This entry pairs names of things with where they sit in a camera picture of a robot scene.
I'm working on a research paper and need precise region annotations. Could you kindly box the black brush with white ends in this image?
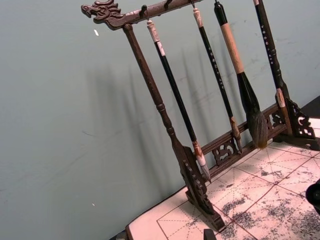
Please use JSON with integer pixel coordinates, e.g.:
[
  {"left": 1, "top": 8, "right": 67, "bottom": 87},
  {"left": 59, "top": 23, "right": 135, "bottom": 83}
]
[{"left": 146, "top": 19, "right": 213, "bottom": 184}]

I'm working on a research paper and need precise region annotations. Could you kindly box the dark carved wooden brush rack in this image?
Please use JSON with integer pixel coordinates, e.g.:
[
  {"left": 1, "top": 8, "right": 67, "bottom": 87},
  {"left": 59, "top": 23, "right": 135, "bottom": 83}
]
[{"left": 80, "top": 0, "right": 320, "bottom": 233}]

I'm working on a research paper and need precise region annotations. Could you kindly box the thin black brush, brown tip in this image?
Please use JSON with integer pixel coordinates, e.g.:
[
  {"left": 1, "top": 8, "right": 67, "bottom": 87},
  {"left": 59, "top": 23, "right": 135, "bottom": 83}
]
[{"left": 191, "top": 6, "right": 244, "bottom": 154}]

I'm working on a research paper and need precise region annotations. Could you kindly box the small dark block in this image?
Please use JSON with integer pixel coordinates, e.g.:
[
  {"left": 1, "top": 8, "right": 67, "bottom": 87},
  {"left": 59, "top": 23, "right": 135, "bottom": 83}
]
[{"left": 203, "top": 228, "right": 216, "bottom": 240}]

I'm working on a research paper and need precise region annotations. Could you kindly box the white gridded calligraphy mat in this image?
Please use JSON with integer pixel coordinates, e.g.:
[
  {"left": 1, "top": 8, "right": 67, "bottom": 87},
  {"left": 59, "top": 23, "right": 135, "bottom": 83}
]
[{"left": 125, "top": 138, "right": 320, "bottom": 240}]

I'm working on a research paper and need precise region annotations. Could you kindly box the black round object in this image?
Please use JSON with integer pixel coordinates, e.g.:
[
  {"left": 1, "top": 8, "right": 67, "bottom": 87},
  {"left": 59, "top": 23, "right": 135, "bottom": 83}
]
[{"left": 306, "top": 178, "right": 320, "bottom": 204}]

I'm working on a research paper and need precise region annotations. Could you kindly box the large brush with tan handle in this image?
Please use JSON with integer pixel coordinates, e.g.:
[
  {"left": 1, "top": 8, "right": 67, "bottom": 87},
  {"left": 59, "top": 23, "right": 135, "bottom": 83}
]
[{"left": 213, "top": 0, "right": 269, "bottom": 151}]

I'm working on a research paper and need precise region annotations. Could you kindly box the dark brush with inscribed handle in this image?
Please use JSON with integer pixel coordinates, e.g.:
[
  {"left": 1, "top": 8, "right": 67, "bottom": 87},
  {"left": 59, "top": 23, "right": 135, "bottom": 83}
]
[{"left": 252, "top": 0, "right": 288, "bottom": 109}]

